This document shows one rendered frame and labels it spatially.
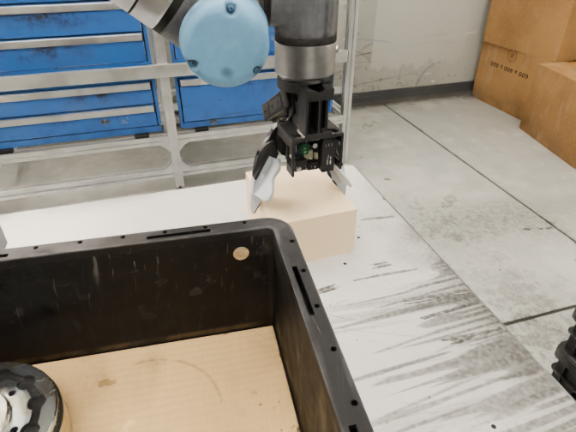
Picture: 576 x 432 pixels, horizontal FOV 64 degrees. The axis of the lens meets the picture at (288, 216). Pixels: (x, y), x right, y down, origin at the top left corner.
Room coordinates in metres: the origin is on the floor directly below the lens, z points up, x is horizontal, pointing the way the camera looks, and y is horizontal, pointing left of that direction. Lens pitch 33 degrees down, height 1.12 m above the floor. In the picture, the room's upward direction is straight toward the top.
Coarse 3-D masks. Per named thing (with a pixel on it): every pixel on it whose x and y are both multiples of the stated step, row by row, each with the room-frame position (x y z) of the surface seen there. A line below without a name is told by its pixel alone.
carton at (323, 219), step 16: (288, 176) 0.65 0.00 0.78; (304, 176) 0.65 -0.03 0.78; (320, 176) 0.65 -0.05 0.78; (288, 192) 0.60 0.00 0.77; (304, 192) 0.60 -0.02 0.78; (320, 192) 0.60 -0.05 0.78; (336, 192) 0.60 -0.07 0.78; (272, 208) 0.55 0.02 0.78; (288, 208) 0.55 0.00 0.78; (304, 208) 0.55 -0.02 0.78; (320, 208) 0.55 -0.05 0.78; (336, 208) 0.55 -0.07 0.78; (352, 208) 0.55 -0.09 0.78; (304, 224) 0.52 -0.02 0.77; (320, 224) 0.53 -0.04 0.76; (336, 224) 0.54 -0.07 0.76; (352, 224) 0.55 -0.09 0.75; (304, 240) 0.52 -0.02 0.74; (320, 240) 0.53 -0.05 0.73; (336, 240) 0.54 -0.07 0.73; (352, 240) 0.55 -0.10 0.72; (304, 256) 0.53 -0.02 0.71; (320, 256) 0.53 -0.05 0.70
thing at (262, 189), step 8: (272, 160) 0.58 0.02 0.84; (280, 160) 0.58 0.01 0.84; (264, 168) 0.58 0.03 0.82; (272, 168) 0.57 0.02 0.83; (280, 168) 0.59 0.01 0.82; (264, 176) 0.58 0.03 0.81; (272, 176) 0.56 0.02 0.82; (256, 184) 0.57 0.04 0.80; (264, 184) 0.56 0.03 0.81; (272, 184) 0.55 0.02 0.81; (256, 192) 0.57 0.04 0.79; (264, 192) 0.55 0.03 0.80; (272, 192) 0.54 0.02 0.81; (256, 200) 0.57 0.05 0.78; (264, 200) 0.54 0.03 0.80; (256, 208) 0.57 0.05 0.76
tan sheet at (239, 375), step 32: (128, 352) 0.25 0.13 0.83; (160, 352) 0.25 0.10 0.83; (192, 352) 0.25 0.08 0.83; (224, 352) 0.25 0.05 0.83; (256, 352) 0.25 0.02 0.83; (64, 384) 0.22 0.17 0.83; (96, 384) 0.22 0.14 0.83; (128, 384) 0.22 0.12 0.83; (160, 384) 0.22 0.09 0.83; (192, 384) 0.22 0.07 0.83; (224, 384) 0.22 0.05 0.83; (256, 384) 0.22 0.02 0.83; (96, 416) 0.19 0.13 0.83; (128, 416) 0.19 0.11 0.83; (160, 416) 0.19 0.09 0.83; (192, 416) 0.19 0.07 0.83; (224, 416) 0.19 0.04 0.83; (256, 416) 0.19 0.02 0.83; (288, 416) 0.19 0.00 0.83
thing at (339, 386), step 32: (224, 224) 0.28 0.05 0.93; (256, 224) 0.28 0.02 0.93; (288, 224) 0.29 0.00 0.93; (0, 256) 0.25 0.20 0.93; (32, 256) 0.25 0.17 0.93; (64, 256) 0.25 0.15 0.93; (288, 256) 0.25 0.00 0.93; (320, 320) 0.19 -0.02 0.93; (320, 352) 0.16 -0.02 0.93; (352, 384) 0.14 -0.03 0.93; (352, 416) 0.13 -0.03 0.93
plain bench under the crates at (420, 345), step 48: (192, 192) 0.73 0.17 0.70; (240, 192) 0.73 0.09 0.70; (48, 240) 0.58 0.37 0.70; (384, 240) 0.58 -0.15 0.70; (336, 288) 0.47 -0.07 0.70; (384, 288) 0.47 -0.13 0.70; (432, 288) 0.47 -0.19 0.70; (336, 336) 0.38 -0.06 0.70; (384, 336) 0.38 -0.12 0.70; (432, 336) 0.38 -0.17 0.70; (480, 336) 0.38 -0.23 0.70; (384, 384) 0.32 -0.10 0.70; (432, 384) 0.32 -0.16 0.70; (480, 384) 0.32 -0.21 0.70; (528, 384) 0.32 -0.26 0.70
